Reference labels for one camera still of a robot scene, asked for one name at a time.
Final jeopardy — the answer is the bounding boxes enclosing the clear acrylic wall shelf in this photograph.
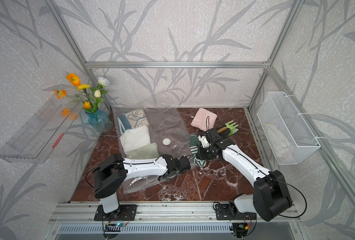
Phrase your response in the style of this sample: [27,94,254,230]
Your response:
[0,96,83,164]

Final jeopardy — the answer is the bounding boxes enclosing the green white striped towel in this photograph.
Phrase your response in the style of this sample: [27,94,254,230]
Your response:
[189,135,206,168]

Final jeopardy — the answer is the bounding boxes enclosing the white round bag valve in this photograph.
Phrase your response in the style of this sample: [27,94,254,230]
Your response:
[162,138,171,146]

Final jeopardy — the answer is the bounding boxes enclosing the white wire mesh basket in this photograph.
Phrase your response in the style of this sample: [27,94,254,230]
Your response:
[257,92,321,165]

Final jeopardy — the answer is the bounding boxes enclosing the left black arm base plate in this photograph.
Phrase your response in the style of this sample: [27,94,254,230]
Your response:
[94,205,137,222]

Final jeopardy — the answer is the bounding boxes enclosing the white cloth in basket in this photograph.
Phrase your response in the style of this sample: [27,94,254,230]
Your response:
[264,122,291,159]

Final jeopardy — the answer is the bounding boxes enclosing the red clip on shelf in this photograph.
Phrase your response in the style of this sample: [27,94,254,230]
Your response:
[52,133,65,149]

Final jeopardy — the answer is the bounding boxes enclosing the aluminium cage frame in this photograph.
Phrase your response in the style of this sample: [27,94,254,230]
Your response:
[45,1,355,207]

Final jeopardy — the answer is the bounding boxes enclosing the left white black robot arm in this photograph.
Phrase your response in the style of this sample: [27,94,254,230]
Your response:
[91,154,190,214]

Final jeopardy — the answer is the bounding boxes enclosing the blue patterned towel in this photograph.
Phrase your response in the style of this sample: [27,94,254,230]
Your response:
[118,109,149,134]

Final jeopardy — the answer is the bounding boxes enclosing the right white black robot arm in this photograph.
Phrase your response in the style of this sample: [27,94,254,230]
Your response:
[196,128,292,222]

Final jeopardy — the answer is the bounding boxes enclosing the light green towel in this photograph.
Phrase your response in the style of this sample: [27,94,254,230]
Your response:
[126,143,160,160]

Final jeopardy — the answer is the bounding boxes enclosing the pink folded towel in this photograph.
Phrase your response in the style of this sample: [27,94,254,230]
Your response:
[190,108,217,131]

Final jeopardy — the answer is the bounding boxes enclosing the clear plastic vacuum bag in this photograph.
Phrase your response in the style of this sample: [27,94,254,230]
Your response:
[111,101,196,194]

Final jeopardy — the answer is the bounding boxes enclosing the green garden fork wooden handle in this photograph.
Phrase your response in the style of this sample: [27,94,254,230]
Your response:
[217,121,239,137]

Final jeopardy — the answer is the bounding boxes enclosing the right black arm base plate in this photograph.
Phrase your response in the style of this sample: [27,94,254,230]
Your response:
[212,202,256,221]

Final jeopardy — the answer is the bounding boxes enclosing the blue glass vase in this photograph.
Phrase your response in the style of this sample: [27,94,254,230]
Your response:
[86,109,113,134]

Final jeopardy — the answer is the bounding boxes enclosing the aluminium front rail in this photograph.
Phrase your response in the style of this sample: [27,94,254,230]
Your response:
[48,201,301,224]

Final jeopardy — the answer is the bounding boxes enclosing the orange white artificial flowers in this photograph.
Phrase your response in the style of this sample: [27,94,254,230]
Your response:
[66,73,110,114]

